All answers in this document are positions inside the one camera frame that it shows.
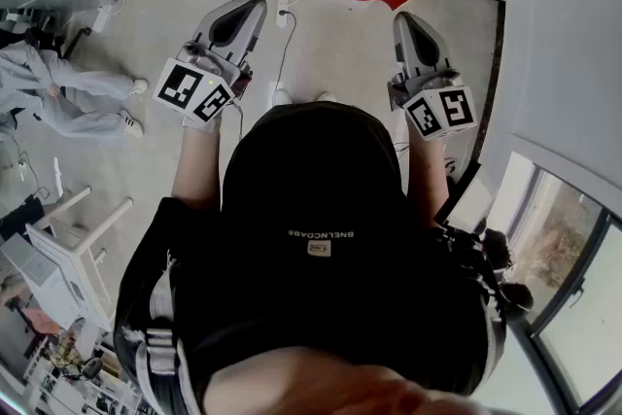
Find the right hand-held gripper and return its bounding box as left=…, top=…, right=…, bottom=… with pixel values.
left=387, top=12, right=480, bottom=143

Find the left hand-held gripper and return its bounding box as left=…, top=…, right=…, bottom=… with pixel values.
left=153, top=0, right=268, bottom=128

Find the person's right forearm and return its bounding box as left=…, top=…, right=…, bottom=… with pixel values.
left=404, top=135, right=452, bottom=229

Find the person's left forearm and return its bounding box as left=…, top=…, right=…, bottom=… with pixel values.
left=170, top=124, right=224, bottom=211

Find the white wristband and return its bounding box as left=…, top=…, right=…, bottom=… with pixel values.
left=182, top=114, right=224, bottom=133

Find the black office chair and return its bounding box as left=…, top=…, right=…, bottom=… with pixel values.
left=26, top=9, right=94, bottom=60

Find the black handheld monitor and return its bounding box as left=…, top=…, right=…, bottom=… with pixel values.
left=434, top=159, right=498, bottom=237

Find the person's black shirt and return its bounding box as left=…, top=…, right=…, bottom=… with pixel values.
left=113, top=101, right=510, bottom=415

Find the window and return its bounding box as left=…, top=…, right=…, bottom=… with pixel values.
left=485, top=150, right=622, bottom=410

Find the person's chin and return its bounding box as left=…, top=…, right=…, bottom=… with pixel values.
left=202, top=344, right=487, bottom=415

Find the black power strip cable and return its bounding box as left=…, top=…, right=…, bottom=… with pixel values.
left=274, top=12, right=298, bottom=88

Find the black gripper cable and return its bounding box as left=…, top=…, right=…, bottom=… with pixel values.
left=226, top=99, right=246, bottom=142

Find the grey harness strap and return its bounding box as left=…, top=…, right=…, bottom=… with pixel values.
left=478, top=286, right=509, bottom=385
left=133, top=276, right=195, bottom=415

